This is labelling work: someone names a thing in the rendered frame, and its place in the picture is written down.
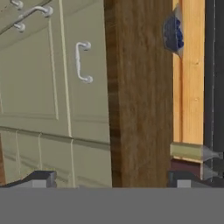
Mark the silver cupboard handle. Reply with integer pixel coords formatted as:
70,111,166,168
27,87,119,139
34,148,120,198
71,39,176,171
12,4,54,33
9,0,25,11

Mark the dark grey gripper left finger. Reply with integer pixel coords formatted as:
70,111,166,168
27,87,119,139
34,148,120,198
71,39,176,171
4,170,58,188

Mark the olive green lower cupboard panel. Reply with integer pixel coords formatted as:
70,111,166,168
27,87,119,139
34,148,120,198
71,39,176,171
0,127,114,188

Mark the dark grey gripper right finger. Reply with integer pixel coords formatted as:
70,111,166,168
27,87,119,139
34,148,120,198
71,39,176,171
166,170,224,188

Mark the black appliance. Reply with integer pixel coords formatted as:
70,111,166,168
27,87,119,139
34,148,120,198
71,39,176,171
203,0,224,182

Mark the glass bottle with dark red liquid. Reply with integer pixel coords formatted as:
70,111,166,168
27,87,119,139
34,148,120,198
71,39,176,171
169,158,221,180

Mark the silver drawer handle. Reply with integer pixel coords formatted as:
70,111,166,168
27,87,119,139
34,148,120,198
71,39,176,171
74,40,95,85

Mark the light wooden board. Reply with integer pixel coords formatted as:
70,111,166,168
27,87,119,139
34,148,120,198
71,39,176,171
171,0,206,146

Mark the glass bottle with yellow liquid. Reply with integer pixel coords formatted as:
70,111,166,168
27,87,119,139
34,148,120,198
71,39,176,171
169,141,224,163

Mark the olive green cupboard door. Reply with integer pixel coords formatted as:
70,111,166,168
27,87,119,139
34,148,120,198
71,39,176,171
0,17,72,137
0,0,63,51

